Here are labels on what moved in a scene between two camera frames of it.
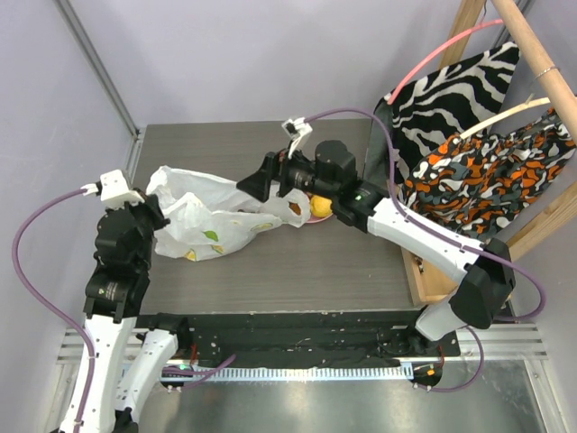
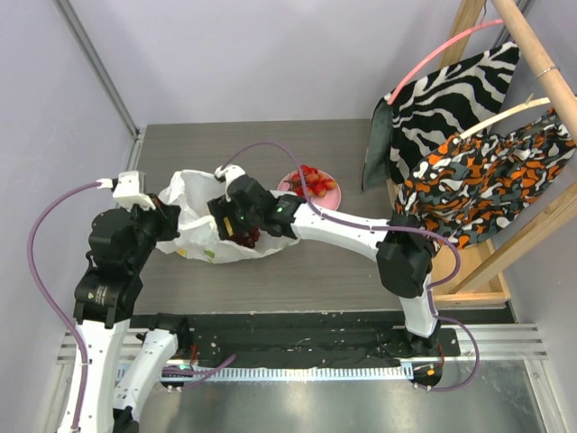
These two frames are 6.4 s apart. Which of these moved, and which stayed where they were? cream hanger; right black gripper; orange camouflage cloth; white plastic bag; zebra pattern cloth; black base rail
Moved: white plastic bag; right black gripper
Stayed: cream hanger; zebra pattern cloth; orange camouflage cloth; black base rail
